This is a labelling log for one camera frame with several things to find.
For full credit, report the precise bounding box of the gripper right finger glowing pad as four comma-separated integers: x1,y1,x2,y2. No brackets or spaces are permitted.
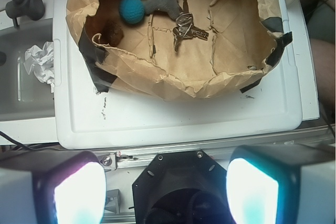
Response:
226,144,335,223

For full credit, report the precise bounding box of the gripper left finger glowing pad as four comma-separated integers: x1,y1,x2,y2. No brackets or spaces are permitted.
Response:
1,150,107,223

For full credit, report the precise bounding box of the silver key bunch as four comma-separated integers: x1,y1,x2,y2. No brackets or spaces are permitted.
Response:
173,0,209,53

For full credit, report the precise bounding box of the grey plastic bin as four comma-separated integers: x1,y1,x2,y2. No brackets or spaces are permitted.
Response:
0,17,58,123

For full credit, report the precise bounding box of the crumpled white paper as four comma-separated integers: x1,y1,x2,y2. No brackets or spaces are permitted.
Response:
24,41,55,88

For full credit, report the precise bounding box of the brown pine cone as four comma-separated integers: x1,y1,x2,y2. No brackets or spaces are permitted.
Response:
104,20,124,47

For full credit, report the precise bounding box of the brown paper bag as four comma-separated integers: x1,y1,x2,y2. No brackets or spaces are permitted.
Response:
66,0,292,101

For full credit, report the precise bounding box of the teal crocheted ball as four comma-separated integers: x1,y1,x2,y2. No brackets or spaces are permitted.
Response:
119,0,145,25

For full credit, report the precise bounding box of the metal corner bracket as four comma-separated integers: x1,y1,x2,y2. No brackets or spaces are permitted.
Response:
98,153,118,172

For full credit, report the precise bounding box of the black octagonal mount plate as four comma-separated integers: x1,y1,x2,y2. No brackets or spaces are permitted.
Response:
132,150,234,223

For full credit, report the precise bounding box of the black handle knob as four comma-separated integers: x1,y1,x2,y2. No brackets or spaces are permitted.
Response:
5,0,45,29

